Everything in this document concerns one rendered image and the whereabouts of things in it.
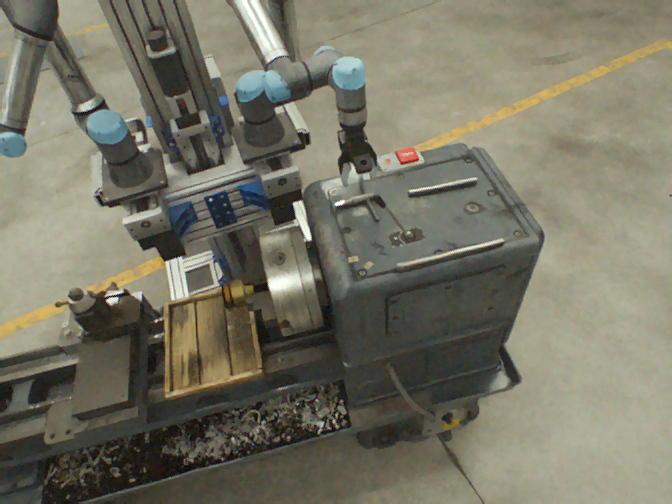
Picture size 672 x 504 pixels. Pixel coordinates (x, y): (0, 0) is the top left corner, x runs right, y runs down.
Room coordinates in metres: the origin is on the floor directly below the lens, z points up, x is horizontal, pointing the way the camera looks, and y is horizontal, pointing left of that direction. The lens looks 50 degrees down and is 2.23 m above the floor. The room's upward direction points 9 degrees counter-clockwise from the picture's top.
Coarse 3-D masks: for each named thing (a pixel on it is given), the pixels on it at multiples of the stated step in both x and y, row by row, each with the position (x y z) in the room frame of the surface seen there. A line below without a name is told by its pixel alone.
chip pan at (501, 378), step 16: (496, 368) 0.75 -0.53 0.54; (464, 384) 0.71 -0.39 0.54; (480, 384) 0.70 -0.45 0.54; (496, 384) 0.69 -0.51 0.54; (400, 400) 0.68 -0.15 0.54; (416, 400) 0.67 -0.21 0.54; (432, 400) 0.67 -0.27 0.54; (448, 400) 0.66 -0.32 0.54; (352, 416) 0.65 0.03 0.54; (368, 416) 0.64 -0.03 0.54; (16, 496) 0.55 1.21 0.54; (32, 496) 0.54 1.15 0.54
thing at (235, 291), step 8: (232, 280) 0.89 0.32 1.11; (240, 280) 0.88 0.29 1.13; (224, 288) 0.86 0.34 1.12; (232, 288) 0.86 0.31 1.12; (240, 288) 0.85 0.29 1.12; (248, 288) 0.86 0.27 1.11; (224, 296) 0.84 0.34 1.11; (232, 296) 0.83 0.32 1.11; (240, 296) 0.83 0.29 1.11; (232, 304) 0.83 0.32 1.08; (240, 304) 0.82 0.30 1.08
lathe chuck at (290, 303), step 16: (272, 240) 0.92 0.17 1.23; (288, 240) 0.91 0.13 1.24; (272, 256) 0.86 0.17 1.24; (288, 256) 0.85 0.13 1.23; (272, 272) 0.81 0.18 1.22; (288, 272) 0.81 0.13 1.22; (272, 288) 0.78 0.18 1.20; (288, 288) 0.77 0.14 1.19; (288, 304) 0.75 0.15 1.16; (304, 304) 0.75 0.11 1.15; (288, 320) 0.73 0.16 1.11; (304, 320) 0.73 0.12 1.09
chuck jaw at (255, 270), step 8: (248, 248) 0.93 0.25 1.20; (256, 248) 0.93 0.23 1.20; (256, 256) 0.91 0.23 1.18; (248, 264) 0.90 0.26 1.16; (256, 264) 0.90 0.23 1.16; (240, 272) 0.90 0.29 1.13; (248, 272) 0.89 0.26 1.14; (256, 272) 0.89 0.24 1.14; (264, 272) 0.89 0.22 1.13; (248, 280) 0.87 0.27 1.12; (256, 280) 0.87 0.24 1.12
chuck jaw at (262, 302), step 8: (248, 296) 0.83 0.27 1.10; (256, 296) 0.83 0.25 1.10; (264, 296) 0.82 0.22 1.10; (248, 304) 0.81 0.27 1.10; (256, 304) 0.80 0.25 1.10; (264, 304) 0.80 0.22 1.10; (272, 304) 0.79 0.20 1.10; (256, 312) 0.78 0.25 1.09; (264, 312) 0.77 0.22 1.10; (272, 312) 0.76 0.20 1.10; (264, 320) 0.74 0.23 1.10; (272, 320) 0.74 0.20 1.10
